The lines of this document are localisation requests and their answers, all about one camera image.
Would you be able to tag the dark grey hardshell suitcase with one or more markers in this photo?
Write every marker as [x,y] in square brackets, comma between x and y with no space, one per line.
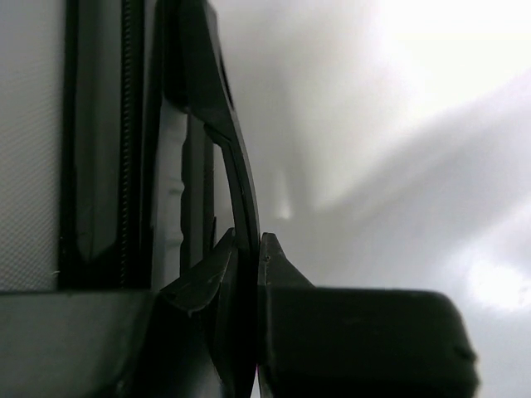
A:
[122,160]

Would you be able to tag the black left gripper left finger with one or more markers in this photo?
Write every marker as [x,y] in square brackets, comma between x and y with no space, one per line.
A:
[127,343]

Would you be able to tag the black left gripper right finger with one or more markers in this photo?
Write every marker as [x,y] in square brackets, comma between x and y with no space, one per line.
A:
[332,342]

